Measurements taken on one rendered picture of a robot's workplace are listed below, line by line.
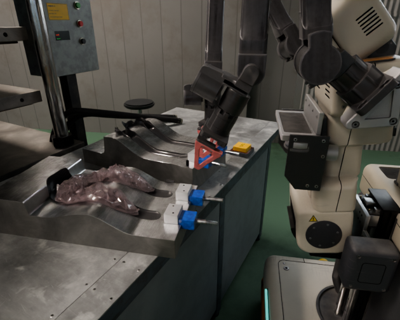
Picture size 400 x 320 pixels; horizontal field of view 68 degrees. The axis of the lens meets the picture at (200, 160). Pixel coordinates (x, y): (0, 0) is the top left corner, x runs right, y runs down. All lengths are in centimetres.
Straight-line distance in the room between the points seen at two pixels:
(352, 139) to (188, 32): 278
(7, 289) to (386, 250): 93
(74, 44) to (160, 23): 196
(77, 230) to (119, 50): 307
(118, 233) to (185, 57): 291
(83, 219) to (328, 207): 67
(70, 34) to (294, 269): 153
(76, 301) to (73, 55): 124
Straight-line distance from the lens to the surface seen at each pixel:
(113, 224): 76
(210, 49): 102
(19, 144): 164
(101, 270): 75
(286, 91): 350
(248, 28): 65
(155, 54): 358
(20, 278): 81
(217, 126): 68
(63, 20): 166
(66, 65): 165
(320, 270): 155
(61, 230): 84
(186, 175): 97
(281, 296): 140
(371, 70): 69
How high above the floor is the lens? 131
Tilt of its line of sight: 25 degrees down
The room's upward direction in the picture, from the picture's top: straight up
